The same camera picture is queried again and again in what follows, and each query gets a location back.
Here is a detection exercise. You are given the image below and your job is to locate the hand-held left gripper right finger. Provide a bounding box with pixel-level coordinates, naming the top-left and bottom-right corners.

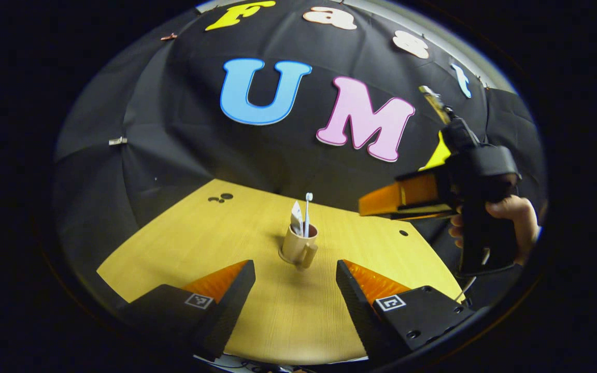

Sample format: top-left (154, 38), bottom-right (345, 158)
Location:
top-left (336, 259), bottom-right (475, 363)

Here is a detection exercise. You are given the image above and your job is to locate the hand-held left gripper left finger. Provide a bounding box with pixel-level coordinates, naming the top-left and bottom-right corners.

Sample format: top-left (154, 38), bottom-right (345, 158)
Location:
top-left (122, 259), bottom-right (256, 362)

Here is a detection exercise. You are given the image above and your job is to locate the beige cup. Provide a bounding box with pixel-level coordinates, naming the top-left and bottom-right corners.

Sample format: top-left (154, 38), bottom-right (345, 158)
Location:
top-left (278, 223), bottom-right (319, 271)

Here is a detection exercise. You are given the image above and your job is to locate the light blue toothbrush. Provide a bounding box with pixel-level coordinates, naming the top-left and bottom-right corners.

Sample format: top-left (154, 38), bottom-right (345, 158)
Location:
top-left (304, 193), bottom-right (314, 238)

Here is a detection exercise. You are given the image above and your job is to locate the white toothpaste tube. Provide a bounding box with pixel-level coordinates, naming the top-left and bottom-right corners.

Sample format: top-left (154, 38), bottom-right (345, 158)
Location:
top-left (291, 200), bottom-right (304, 236)

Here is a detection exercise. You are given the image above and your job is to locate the wooden desktop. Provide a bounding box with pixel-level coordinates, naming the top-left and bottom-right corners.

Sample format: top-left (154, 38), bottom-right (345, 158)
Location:
top-left (96, 179), bottom-right (465, 366)

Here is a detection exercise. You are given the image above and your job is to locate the black backdrop cloth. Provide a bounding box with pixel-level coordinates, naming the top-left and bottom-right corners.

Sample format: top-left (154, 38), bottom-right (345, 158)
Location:
top-left (52, 0), bottom-right (548, 311)

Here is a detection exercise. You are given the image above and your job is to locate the thin grey cable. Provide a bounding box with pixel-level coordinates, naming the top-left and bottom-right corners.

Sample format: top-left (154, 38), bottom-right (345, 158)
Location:
top-left (457, 276), bottom-right (479, 302)

